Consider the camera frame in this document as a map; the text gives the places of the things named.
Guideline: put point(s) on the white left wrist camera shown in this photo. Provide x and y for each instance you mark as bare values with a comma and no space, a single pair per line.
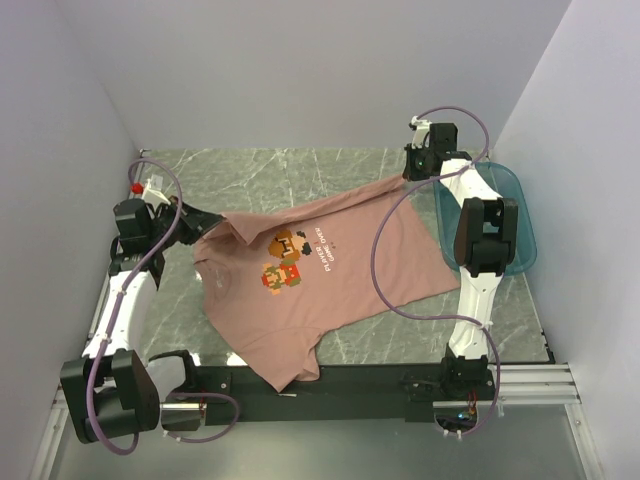
151,191

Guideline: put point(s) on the pink t-shirt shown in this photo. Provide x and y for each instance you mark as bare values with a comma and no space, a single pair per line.
275,284

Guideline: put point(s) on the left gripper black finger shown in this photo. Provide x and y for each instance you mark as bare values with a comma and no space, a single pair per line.
199,221
192,233

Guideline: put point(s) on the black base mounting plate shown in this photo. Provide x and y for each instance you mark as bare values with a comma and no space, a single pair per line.
412,392

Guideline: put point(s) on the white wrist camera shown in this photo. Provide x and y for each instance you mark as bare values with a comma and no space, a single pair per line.
421,130
151,191

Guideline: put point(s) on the teal translucent plastic basin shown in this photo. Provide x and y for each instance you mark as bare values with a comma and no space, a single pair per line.
503,181

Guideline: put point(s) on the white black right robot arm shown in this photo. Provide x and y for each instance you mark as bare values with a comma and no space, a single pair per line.
484,246

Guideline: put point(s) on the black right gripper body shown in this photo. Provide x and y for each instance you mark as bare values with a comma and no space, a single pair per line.
417,163

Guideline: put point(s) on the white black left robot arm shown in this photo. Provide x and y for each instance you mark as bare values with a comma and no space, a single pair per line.
109,390

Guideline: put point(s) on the aluminium front frame rail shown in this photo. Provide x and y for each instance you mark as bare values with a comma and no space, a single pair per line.
537,384

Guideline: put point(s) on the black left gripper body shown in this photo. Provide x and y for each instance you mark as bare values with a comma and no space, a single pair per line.
164,224

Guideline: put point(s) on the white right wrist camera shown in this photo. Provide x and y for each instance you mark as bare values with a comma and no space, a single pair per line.
421,130

